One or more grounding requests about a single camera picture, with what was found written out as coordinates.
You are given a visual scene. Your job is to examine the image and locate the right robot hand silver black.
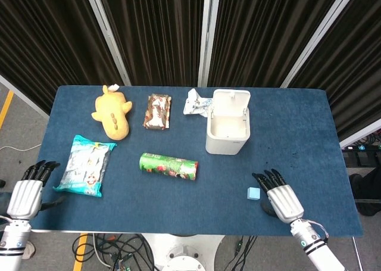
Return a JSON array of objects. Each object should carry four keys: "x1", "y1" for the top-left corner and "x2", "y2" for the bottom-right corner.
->
[{"x1": 252, "y1": 169, "x2": 305, "y2": 223}]

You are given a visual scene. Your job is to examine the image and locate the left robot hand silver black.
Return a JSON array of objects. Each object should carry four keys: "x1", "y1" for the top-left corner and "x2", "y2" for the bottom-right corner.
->
[{"x1": 5, "y1": 160, "x2": 67, "y2": 220}]

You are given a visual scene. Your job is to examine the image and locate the white lidded bin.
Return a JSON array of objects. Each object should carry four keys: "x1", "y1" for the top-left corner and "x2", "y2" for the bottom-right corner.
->
[{"x1": 205, "y1": 89, "x2": 251, "y2": 156}]

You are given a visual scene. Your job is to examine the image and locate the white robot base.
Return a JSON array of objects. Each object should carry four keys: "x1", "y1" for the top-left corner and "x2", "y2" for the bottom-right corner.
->
[{"x1": 139, "y1": 233, "x2": 224, "y2": 271}]

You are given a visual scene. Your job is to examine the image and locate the light blue cube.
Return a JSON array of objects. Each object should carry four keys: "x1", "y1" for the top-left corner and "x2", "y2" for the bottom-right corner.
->
[{"x1": 246, "y1": 186, "x2": 261, "y2": 200}]

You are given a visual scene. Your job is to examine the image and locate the grey sneaker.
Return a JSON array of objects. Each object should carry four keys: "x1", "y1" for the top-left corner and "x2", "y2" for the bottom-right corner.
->
[{"x1": 21, "y1": 242, "x2": 36, "y2": 260}]

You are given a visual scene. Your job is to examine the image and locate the teal silver snack bag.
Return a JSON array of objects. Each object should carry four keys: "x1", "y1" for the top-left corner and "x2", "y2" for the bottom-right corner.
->
[{"x1": 52, "y1": 134, "x2": 118, "y2": 198}]

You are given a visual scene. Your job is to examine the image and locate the yellow floor tape strip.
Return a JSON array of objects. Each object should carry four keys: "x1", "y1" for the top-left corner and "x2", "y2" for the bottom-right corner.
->
[
  {"x1": 73, "y1": 232, "x2": 89, "y2": 271},
  {"x1": 0, "y1": 89, "x2": 15, "y2": 129}
]

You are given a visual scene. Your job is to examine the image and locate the person black shoe and trousers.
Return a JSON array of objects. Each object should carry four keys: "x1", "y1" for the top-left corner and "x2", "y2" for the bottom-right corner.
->
[{"x1": 349, "y1": 167, "x2": 381, "y2": 216}]

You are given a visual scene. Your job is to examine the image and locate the power strip with plugs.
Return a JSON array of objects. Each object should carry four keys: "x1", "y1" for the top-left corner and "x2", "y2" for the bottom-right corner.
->
[{"x1": 342, "y1": 142, "x2": 381, "y2": 168}]

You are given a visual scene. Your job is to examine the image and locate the dark blue table mat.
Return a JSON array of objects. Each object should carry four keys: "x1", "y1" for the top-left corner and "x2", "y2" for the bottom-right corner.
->
[{"x1": 29, "y1": 85, "x2": 363, "y2": 238}]

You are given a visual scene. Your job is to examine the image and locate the green cylindrical snack tube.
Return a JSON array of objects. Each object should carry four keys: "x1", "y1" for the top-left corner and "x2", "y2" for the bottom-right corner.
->
[{"x1": 139, "y1": 152, "x2": 199, "y2": 182}]

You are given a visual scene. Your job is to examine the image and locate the yellow plush toy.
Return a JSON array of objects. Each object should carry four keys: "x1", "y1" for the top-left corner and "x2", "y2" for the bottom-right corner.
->
[{"x1": 90, "y1": 85, "x2": 133, "y2": 141}]

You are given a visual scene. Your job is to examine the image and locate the crumpled white wrapper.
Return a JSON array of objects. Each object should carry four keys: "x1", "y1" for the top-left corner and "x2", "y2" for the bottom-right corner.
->
[{"x1": 182, "y1": 88, "x2": 216, "y2": 118}]

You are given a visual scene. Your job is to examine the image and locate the dark pleated curtain panel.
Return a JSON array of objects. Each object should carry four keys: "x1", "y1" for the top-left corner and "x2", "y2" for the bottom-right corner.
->
[
  {"x1": 0, "y1": 0, "x2": 124, "y2": 114},
  {"x1": 97, "y1": 0, "x2": 207, "y2": 86},
  {"x1": 207, "y1": 0, "x2": 346, "y2": 88},
  {"x1": 289, "y1": 0, "x2": 381, "y2": 141}
]

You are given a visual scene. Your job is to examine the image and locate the brown red snack packet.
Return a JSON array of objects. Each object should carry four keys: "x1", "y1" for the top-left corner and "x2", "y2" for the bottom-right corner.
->
[{"x1": 142, "y1": 94, "x2": 173, "y2": 132}]

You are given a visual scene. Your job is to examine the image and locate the thin white floor cable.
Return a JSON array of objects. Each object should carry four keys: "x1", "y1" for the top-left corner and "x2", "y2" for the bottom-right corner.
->
[{"x1": 1, "y1": 144, "x2": 42, "y2": 152}]

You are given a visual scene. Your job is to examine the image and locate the black cable with plug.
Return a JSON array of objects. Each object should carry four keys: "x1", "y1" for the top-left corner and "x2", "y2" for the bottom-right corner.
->
[{"x1": 223, "y1": 235, "x2": 258, "y2": 271}]

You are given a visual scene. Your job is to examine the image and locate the white partition base rail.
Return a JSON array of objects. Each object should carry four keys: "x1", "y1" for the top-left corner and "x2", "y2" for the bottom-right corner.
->
[
  {"x1": 0, "y1": 74, "x2": 50, "y2": 120},
  {"x1": 339, "y1": 124, "x2": 381, "y2": 148}
]

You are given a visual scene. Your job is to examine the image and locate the black cable bundle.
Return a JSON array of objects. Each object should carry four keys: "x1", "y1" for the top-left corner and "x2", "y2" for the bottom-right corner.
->
[{"x1": 73, "y1": 233, "x2": 157, "y2": 271}]

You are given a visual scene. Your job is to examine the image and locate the white partition frame post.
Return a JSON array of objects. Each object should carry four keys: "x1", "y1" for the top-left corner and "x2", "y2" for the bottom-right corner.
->
[
  {"x1": 197, "y1": 0, "x2": 222, "y2": 87},
  {"x1": 82, "y1": 0, "x2": 132, "y2": 86},
  {"x1": 280, "y1": 0, "x2": 357, "y2": 89}
]

